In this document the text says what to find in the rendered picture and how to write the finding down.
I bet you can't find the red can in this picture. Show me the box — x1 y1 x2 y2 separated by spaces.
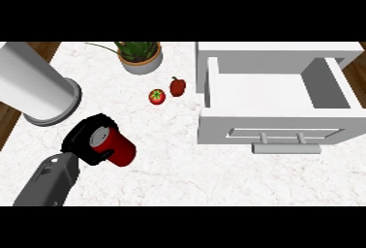
89 125 139 168

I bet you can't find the grey drawer handle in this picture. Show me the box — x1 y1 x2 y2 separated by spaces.
252 132 322 155

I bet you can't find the red tomato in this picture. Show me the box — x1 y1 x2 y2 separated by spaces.
148 88 167 106

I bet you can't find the white cabinet body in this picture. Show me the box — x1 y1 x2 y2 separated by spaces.
196 42 366 95

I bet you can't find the potted green plant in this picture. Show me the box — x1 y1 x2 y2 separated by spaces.
85 42 165 76

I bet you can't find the red bell pepper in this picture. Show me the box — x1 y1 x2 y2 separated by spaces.
169 76 188 98

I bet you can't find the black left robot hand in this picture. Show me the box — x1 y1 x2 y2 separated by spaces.
61 112 122 167

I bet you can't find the white open drawer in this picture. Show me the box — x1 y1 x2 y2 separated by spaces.
198 56 366 146

